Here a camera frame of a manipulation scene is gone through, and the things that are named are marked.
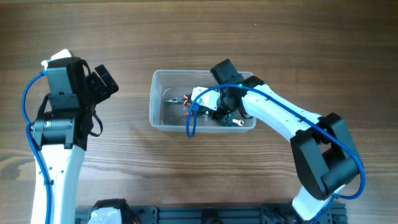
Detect red black screwdriver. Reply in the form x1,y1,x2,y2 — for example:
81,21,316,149
232,119,244,126

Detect orange black needle-nose pliers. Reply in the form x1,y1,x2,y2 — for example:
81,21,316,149
164,94,192,106

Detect clear plastic container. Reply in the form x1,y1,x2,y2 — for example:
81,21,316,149
149,70,256,134

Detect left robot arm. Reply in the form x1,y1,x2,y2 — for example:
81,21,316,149
26,55,119,223

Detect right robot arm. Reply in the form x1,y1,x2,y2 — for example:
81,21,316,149
210,59,366,223

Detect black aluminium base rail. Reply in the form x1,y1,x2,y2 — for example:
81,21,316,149
75,198,348,224

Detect left blue cable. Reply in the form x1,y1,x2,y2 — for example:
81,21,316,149
21,70,52,224

